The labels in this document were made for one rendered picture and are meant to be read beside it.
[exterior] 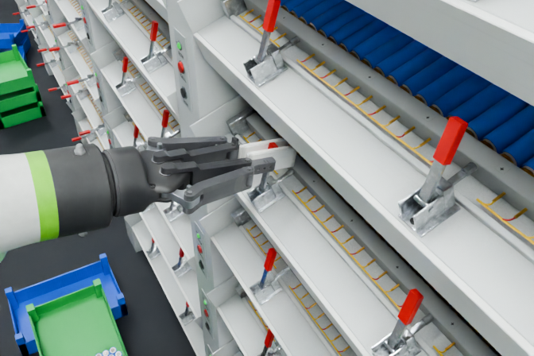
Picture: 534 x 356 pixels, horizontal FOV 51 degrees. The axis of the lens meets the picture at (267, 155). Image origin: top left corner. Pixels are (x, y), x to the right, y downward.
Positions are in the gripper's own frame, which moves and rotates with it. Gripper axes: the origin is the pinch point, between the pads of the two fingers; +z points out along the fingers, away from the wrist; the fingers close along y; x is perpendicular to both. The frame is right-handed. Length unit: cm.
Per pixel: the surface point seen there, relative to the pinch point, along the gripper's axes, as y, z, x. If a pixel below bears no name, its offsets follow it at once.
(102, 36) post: -86, 3, -18
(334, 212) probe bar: 10.0, 4.3, -2.7
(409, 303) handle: 26.7, 0.2, 0.3
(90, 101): -135, 11, -62
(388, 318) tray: 23.3, 2.6, -6.3
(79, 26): -112, 4, -25
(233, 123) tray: -13.8, 2.5, -3.3
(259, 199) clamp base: 1.0, -0.7, -5.9
